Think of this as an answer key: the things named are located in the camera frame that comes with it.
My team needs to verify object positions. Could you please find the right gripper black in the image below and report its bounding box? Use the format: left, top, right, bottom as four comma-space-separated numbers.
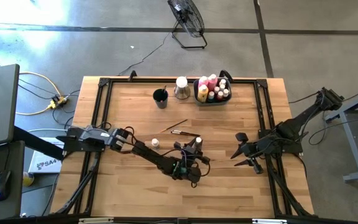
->
230, 132, 265, 175

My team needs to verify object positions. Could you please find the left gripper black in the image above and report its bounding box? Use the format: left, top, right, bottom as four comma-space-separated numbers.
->
172, 138, 213, 188

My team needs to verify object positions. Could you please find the large yellow paint bottle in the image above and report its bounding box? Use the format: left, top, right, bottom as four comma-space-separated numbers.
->
197, 84, 209, 104

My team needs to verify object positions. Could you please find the large pink paint bottle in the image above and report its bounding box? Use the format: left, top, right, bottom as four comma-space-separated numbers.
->
198, 75, 209, 90
208, 73, 219, 91

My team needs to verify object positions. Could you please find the teal plastic bin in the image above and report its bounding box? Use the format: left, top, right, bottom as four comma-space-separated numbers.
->
193, 77, 233, 107

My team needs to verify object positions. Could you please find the teal ribbed plastic cup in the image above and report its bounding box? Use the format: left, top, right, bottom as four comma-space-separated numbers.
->
152, 88, 169, 110

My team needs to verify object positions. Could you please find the white bulb on metal base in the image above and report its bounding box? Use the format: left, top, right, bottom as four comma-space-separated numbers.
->
173, 76, 191, 100

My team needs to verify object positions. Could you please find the grey metal table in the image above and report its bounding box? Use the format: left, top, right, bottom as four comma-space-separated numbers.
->
323, 86, 358, 184

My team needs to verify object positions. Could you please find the black floor fan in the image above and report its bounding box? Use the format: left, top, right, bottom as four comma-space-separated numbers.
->
167, 0, 208, 50

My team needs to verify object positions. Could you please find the yellow power strip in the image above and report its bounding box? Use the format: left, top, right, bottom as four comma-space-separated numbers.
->
48, 95, 68, 110

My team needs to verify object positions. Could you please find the white printed cardboard box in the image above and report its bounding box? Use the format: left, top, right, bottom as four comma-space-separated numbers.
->
29, 138, 65, 174

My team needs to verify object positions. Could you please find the yellow round object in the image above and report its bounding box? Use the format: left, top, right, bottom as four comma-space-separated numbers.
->
23, 172, 35, 187

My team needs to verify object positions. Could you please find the dark side desk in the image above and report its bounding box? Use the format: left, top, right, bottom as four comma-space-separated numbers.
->
0, 139, 26, 222

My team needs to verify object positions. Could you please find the black computer mouse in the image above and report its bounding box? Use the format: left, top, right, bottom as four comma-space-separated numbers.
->
0, 170, 12, 202

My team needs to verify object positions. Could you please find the white bar on frame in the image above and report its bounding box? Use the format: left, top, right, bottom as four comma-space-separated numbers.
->
78, 217, 115, 224
252, 218, 288, 224

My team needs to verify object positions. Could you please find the black fan cable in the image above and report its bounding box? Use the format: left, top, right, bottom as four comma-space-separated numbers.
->
116, 29, 175, 77

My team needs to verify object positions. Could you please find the yellow floor cable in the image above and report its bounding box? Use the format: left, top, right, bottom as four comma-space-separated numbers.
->
15, 72, 62, 116

